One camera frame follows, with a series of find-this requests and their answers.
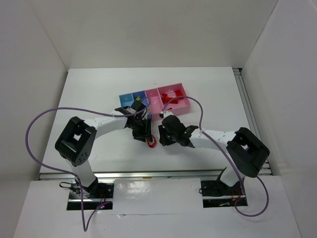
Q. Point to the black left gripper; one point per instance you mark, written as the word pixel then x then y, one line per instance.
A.
pixel 142 134

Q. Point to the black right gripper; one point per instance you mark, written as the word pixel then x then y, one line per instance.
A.
pixel 164 136

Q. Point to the red flower printed lego piece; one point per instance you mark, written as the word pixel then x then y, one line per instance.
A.
pixel 152 142

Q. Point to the red stepped lego brick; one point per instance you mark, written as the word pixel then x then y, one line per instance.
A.
pixel 170 100

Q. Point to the small red lego brick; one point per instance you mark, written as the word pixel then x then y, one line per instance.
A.
pixel 164 97

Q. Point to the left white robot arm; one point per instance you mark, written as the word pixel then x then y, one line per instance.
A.
pixel 76 140

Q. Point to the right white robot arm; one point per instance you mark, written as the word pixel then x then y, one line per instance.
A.
pixel 245 153

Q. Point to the small pink plastic bin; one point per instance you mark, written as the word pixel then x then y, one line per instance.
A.
pixel 156 104

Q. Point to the dark blue plastic bin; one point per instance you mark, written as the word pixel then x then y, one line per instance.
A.
pixel 142 96

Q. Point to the light blue plastic bin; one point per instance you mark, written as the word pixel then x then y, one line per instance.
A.
pixel 126 100

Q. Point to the aluminium rail front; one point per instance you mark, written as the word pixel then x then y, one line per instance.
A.
pixel 165 174

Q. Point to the aluminium rail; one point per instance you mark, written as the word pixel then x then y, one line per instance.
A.
pixel 165 174
pixel 246 102

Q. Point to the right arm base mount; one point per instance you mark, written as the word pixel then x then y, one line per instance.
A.
pixel 216 194

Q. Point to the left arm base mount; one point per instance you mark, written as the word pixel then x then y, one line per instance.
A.
pixel 103 196

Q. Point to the aluminium rail right side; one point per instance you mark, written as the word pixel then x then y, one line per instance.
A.
pixel 246 102

